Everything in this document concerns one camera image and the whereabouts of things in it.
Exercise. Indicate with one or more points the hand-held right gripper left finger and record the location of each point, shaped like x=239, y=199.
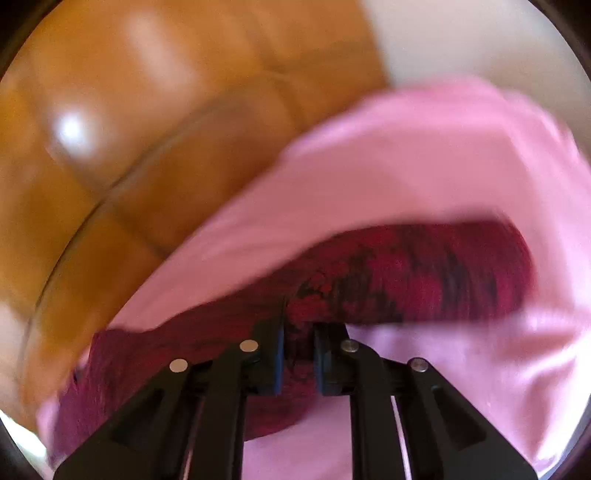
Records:
x=276, y=364

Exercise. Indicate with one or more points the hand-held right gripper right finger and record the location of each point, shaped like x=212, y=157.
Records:
x=322, y=367

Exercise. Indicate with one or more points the red floral garment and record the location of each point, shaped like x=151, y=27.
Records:
x=415, y=277

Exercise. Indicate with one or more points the pink bed sheet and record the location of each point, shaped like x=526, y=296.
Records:
x=392, y=175

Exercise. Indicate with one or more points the wooden wardrobe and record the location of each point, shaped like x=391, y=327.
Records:
x=138, y=138

